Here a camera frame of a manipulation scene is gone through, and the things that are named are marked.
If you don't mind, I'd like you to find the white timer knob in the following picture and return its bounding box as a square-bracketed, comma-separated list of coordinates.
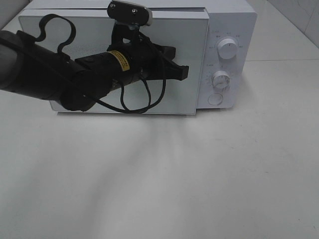
[212, 71, 231, 90]

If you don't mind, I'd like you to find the white microwave oven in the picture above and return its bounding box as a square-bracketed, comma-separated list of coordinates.
[20, 0, 257, 110]

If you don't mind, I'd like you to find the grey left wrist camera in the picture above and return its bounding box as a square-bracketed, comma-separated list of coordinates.
[107, 0, 153, 26]

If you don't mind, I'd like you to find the white microwave door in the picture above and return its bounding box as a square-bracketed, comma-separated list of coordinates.
[19, 8, 209, 115]

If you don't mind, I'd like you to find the white upper power knob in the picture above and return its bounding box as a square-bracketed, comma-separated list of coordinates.
[217, 37, 239, 60]

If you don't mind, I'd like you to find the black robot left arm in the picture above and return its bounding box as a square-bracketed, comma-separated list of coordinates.
[0, 26, 189, 114]

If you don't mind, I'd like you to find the round door release button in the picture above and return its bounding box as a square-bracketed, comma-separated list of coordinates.
[207, 93, 223, 106]

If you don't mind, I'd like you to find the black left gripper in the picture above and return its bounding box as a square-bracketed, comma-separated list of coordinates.
[107, 23, 189, 86]

